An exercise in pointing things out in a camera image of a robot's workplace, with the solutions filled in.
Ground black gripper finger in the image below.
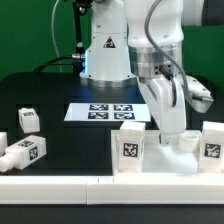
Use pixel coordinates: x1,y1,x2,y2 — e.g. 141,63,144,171
160,133,174,146

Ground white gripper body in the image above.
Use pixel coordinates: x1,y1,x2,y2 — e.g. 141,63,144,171
138,75,186,135

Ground white square table top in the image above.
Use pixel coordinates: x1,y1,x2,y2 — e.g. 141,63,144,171
110,129,224,177

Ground white marker sheet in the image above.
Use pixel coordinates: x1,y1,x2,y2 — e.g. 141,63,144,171
64,103,151,122

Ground white front fence bar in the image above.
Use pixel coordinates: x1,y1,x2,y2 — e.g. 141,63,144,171
0,174,224,205

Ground white part at left edge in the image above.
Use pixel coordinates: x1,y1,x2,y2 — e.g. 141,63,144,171
0,132,8,156

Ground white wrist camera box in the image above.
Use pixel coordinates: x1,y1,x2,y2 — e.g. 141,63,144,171
186,76,214,113

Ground grey arm hose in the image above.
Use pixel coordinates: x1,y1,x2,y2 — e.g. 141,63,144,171
144,0,214,108

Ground black camera pole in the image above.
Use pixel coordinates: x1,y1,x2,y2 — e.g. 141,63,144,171
72,0,93,72

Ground black cables behind table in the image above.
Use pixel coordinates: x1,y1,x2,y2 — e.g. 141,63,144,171
33,53,86,74

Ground white thin cable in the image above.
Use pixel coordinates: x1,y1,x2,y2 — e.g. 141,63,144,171
50,0,64,73

